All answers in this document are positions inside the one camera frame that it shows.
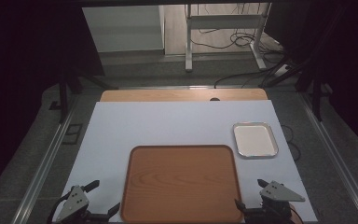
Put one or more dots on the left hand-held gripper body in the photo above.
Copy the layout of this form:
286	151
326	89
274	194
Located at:
73	201

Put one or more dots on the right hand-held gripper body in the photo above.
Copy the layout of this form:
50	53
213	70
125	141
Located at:
278	193

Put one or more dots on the person's right hand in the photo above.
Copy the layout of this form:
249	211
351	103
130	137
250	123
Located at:
296	215

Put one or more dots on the small metal tray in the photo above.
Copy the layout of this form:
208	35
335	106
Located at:
254	140

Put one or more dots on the black floor socket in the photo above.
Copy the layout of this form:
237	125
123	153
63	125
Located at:
72	133

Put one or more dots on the brown wooden tray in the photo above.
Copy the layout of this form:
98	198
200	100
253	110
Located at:
180	183

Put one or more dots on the black stand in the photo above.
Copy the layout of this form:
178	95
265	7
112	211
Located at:
63	93
316	93

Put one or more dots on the white board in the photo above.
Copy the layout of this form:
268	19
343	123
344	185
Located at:
167	124

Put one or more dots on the white power strip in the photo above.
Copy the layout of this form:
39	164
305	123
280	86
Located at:
282	70

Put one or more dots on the wooden table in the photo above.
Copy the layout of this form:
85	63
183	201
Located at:
167	95

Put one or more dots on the white cabinet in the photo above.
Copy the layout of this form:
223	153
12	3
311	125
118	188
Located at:
124	28

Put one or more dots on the aluminium rail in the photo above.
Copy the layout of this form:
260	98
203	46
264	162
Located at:
40	174
335	155

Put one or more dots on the white desk frame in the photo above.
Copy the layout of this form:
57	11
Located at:
223	21

